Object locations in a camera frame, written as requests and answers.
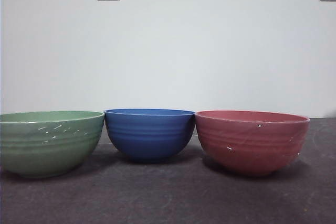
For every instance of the blue ribbed bowl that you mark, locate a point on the blue ribbed bowl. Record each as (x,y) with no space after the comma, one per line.
(149,137)

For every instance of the red ribbed bowl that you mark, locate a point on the red ribbed bowl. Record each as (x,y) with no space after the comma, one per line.
(252,145)

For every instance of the green ribbed bowl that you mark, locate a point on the green ribbed bowl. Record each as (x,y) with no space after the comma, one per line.
(47,145)

